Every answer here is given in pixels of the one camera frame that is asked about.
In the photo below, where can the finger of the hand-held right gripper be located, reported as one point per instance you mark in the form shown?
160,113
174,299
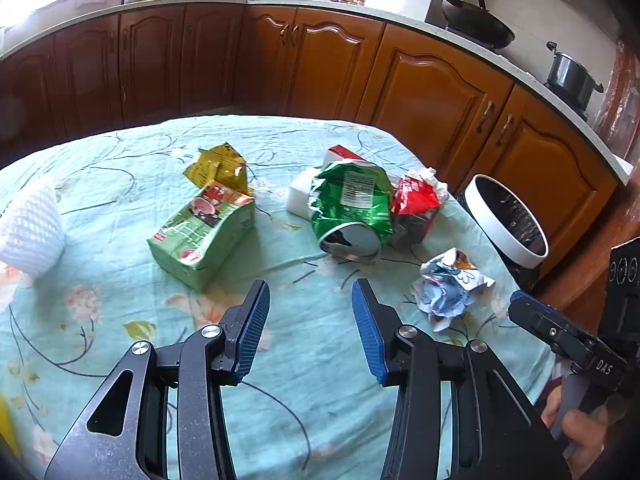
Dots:
530,299
555,332

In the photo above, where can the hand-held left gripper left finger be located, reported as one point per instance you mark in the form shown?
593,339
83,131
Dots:
254,330

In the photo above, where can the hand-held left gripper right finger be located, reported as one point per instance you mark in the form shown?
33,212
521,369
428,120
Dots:
367,330

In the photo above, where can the white rimmed trash bin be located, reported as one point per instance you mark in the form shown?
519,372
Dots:
492,240

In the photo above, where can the colourful paper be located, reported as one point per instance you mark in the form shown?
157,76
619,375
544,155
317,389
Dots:
450,285

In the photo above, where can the green drink carton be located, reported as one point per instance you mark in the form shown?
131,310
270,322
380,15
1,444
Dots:
200,240

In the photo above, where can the crushed green snack canister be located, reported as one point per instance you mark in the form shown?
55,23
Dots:
350,205

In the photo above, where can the red snack packet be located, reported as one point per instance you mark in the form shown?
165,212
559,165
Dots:
412,200

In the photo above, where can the small white box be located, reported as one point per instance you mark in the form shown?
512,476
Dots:
300,195

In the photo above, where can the yellow snack bag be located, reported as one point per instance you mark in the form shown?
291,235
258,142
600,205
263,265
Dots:
222,167

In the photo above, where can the red and white carton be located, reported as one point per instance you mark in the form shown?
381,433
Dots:
340,152

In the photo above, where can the person's right hand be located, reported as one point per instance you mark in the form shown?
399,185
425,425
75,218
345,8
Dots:
585,440

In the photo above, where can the floral light green tablecloth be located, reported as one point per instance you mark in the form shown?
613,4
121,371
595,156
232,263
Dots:
310,410

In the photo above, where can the black gas stove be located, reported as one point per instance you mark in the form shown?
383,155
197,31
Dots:
575,106

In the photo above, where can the steel cooking pot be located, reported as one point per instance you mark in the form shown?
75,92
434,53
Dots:
570,77

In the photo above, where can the wooden base kitchen cabinets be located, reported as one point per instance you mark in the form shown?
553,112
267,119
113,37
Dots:
425,90

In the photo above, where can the white foam fruit net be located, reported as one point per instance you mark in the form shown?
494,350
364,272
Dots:
30,230

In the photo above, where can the yellow plastic item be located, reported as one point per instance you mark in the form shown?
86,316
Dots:
3,425

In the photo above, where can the black wok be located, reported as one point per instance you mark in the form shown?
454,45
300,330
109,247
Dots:
475,22

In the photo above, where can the speckled white kitchen countertop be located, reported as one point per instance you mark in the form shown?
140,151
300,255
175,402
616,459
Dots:
350,12

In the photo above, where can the wooden door frame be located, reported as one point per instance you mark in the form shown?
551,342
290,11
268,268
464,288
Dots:
622,105

